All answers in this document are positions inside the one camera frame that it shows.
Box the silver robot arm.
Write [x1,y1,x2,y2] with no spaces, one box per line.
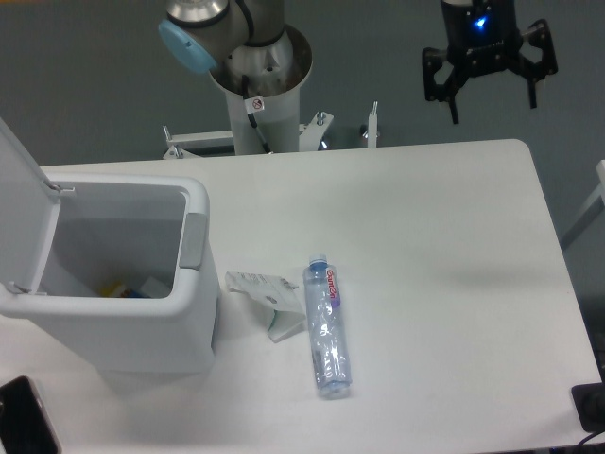
[158,1,558,155]

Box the white trash can lid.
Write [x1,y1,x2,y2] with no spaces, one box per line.
[1,123,61,294]

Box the black device with cable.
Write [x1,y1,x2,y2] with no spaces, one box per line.
[571,383,604,432]

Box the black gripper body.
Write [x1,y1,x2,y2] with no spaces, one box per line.
[441,1,523,78]

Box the white paper carton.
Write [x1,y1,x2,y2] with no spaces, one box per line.
[225,271,306,343]

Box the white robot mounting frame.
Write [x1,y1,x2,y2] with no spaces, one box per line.
[163,101,378,159]

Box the white plastic trash can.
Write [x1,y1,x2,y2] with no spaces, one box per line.
[1,174,219,374]

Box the black phone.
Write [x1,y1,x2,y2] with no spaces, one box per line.
[1,375,61,453]

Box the white table leg frame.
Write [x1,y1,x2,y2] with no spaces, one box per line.
[560,160,604,251]

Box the clear plastic water bottle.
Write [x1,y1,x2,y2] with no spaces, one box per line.
[302,253,353,400]

